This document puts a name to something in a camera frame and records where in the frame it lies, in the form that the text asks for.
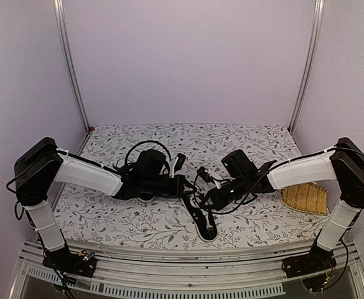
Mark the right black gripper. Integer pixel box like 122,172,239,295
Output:
199,175,249,212

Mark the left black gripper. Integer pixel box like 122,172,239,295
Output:
142,174,197,199

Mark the black canvas sneaker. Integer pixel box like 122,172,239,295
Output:
182,196,218,242
139,192,155,201

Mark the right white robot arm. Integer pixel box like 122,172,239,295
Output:
200,138,364,272

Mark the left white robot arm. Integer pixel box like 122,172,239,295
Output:
6,137,188,270

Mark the woven bamboo tray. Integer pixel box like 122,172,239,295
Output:
280,183,328,215

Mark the floral patterned table mat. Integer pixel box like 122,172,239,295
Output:
54,124,327,250

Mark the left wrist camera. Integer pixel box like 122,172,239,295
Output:
169,153,186,178

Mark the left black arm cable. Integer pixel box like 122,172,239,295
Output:
124,140,173,166

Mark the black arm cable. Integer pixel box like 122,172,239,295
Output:
192,174,263,214
124,140,173,166

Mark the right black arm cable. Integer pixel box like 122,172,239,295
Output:
192,174,263,214

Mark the front aluminium rail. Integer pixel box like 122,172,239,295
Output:
13,239,364,298

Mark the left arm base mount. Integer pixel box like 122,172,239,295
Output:
42,247,98,278

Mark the right aluminium frame post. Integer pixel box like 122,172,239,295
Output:
287,0,325,135

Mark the aluminium frame post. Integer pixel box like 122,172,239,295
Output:
287,0,325,135
53,0,91,133

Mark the left aluminium frame post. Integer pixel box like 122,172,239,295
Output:
53,0,91,133

